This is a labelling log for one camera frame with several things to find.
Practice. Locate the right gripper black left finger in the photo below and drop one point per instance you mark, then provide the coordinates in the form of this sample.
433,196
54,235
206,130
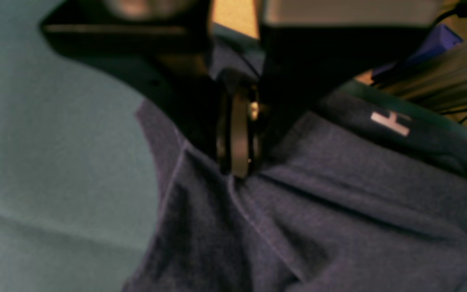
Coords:
160,48

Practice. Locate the blue-grey heather T-shirt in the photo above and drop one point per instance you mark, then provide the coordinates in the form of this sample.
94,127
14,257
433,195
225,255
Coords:
366,193

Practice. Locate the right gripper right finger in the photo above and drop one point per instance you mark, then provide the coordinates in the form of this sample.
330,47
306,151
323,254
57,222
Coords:
311,47

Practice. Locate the teal table cloth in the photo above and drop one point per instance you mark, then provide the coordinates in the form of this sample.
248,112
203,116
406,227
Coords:
78,181

